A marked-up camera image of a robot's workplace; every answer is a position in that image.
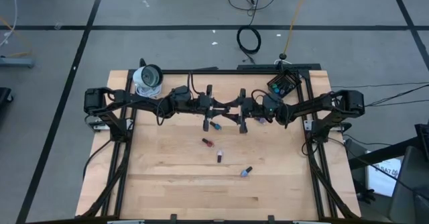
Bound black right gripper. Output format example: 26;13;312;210
222;88;264;134

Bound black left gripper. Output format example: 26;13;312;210
195;84;231;133

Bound black mounting plate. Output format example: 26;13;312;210
237;62;322;71

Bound black plastic lattice basket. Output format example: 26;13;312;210
266;68;302;100

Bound black stand beam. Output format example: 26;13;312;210
348;135;429;170

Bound white printed sheet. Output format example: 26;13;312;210
365;157;402;198

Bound black monitor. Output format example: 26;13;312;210
414;122;429;161

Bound grey office chair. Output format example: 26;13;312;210
387;145;429;224

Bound grey metal foot bar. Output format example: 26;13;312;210
0;56;36;68

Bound black caster base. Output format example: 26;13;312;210
0;87;14;110

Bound black aluminium table frame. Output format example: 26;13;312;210
75;62;361;224

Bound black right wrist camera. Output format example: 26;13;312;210
262;95;281;113

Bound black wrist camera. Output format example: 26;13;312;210
171;85;192;102
262;95;281;113

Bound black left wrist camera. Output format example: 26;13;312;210
171;85;192;102

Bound black coiled cable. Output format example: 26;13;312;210
236;25;262;64

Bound white coiled cable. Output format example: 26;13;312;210
134;82;163;100

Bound long black cable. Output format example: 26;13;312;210
227;0;285;27

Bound yellow hanging cable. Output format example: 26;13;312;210
283;0;311;56

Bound thin black cable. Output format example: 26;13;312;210
331;81;429;88

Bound orange cable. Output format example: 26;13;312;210
0;15;34;58

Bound long white cable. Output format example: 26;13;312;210
0;0;18;48

